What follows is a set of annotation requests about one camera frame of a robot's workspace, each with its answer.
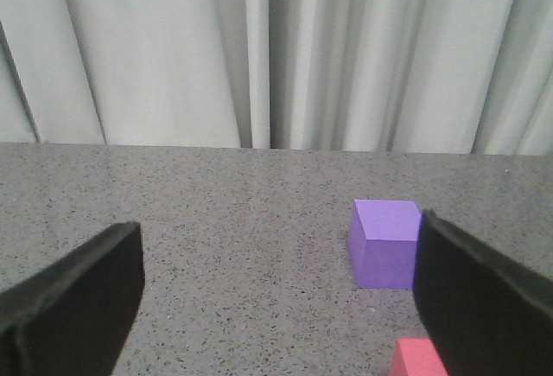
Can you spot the pink foam cube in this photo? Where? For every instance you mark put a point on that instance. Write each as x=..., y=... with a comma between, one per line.
x=416, y=357

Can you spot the purple foam cube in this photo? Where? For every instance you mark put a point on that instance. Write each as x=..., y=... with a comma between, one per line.
x=382, y=243

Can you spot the grey pleated curtain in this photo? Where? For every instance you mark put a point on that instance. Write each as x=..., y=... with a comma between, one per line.
x=437, y=76

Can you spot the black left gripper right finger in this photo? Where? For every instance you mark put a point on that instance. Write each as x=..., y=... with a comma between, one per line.
x=485, y=313

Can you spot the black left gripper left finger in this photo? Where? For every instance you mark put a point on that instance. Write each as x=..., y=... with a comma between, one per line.
x=73, y=317

